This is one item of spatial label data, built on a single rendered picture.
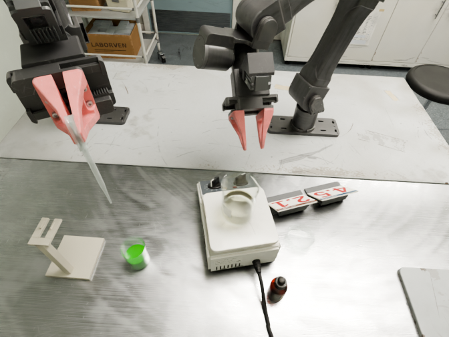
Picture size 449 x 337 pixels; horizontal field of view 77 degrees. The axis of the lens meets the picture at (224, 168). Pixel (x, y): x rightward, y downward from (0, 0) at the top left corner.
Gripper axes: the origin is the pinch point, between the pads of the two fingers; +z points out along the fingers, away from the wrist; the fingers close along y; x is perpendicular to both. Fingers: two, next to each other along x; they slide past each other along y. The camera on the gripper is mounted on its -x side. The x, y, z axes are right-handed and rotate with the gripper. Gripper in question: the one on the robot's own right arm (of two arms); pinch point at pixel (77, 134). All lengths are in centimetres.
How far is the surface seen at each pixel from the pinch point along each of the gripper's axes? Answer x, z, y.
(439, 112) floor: 123, -59, 253
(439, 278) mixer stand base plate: 31, 29, 49
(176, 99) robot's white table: 33, -45, 24
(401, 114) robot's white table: 32, -10, 84
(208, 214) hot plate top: 23.5, 2.0, 14.0
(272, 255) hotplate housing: 28.0, 12.1, 22.0
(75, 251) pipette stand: 31.6, -5.7, -10.3
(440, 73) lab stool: 59, -43, 171
